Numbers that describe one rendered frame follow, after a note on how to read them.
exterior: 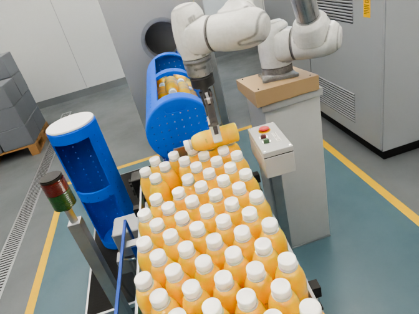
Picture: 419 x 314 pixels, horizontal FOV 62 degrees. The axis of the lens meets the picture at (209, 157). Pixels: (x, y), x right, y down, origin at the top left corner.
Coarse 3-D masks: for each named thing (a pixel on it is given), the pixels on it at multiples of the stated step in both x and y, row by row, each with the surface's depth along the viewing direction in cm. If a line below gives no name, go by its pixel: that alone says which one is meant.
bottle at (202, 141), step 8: (224, 128) 119; (232, 128) 119; (192, 136) 121; (200, 136) 119; (208, 136) 119; (224, 136) 119; (232, 136) 119; (192, 144) 120; (200, 144) 119; (208, 144) 119; (216, 144) 120; (224, 144) 121
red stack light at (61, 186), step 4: (60, 180) 93; (64, 180) 95; (52, 184) 92; (56, 184) 93; (60, 184) 93; (64, 184) 95; (68, 184) 97; (44, 188) 92; (48, 188) 92; (52, 188) 92; (56, 188) 93; (60, 188) 94; (64, 188) 95; (68, 188) 96; (44, 192) 94; (48, 192) 93; (52, 192) 93; (56, 192) 93; (60, 192) 94; (64, 192) 95; (48, 196) 94; (52, 196) 93; (56, 196) 94
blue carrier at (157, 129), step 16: (160, 64) 212; (176, 64) 213; (176, 96) 135; (192, 96) 138; (160, 112) 136; (176, 112) 137; (192, 112) 138; (160, 128) 139; (176, 128) 141; (192, 128) 141; (208, 128) 142; (160, 144) 142; (176, 144) 143
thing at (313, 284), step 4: (312, 280) 80; (316, 280) 80; (312, 284) 80; (316, 284) 79; (312, 288) 79; (316, 288) 78; (320, 288) 79; (316, 292) 79; (320, 292) 79; (316, 296) 80; (320, 296) 80; (320, 304) 82
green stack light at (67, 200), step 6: (66, 192) 95; (48, 198) 95; (54, 198) 94; (60, 198) 94; (66, 198) 95; (72, 198) 97; (54, 204) 95; (60, 204) 95; (66, 204) 96; (72, 204) 97; (54, 210) 97; (60, 210) 96; (66, 210) 96
